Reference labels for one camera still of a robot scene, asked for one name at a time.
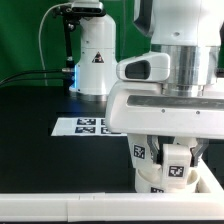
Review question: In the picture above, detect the black camera stand pole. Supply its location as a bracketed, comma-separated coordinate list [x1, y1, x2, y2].
[63, 17, 75, 69]

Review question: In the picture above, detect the white L-shaped fence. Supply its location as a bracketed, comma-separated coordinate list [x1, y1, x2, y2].
[0, 162, 224, 222]

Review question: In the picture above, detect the white marker tag sheet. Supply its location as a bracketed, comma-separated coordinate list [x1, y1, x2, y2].
[51, 117, 122, 136]

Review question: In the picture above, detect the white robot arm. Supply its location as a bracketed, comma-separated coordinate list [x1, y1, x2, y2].
[106, 0, 224, 165]

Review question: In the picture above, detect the black cable lower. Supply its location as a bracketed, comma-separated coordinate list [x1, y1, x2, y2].
[0, 75, 74, 88]

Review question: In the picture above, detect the black camera on stand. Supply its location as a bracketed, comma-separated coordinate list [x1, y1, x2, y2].
[55, 0, 106, 17]

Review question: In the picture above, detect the black cable upper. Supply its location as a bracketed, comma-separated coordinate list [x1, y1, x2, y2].
[0, 68, 75, 84]

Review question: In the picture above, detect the grey camera cable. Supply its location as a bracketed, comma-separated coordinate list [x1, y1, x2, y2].
[37, 3, 72, 87]

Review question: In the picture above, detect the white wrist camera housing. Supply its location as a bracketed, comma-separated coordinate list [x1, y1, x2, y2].
[116, 51, 171, 82]

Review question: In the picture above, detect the black cable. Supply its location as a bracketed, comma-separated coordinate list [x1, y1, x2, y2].
[0, 75, 74, 88]
[0, 68, 75, 84]

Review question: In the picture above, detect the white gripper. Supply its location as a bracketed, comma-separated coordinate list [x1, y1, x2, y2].
[105, 81, 224, 167]

